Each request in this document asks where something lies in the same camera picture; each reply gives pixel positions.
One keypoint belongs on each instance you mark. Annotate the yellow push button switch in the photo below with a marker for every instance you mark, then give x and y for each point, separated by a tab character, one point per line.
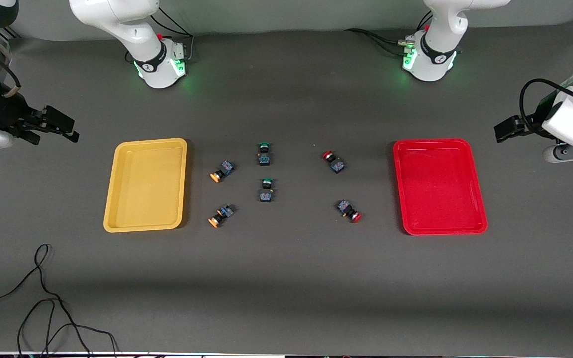
223	213
224	169

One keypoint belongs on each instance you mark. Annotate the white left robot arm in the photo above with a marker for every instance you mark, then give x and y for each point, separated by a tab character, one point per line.
440	54

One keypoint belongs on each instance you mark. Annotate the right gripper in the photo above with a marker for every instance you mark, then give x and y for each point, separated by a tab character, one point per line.
4	110

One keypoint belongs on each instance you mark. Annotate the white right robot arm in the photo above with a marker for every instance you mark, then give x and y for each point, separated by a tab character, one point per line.
132	30

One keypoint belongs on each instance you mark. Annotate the yellow plastic tray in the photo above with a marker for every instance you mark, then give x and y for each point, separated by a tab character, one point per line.
144	189

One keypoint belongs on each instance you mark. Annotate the green push button switch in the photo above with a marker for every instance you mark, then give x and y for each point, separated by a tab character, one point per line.
264	158
266	195

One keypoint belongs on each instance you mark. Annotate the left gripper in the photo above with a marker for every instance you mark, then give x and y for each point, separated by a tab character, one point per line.
529	124

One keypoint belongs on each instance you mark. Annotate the red push button switch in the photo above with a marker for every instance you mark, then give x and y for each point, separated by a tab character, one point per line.
346	208
336	164

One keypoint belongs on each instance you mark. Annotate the red plastic tray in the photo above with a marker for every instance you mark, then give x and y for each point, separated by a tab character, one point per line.
438	189

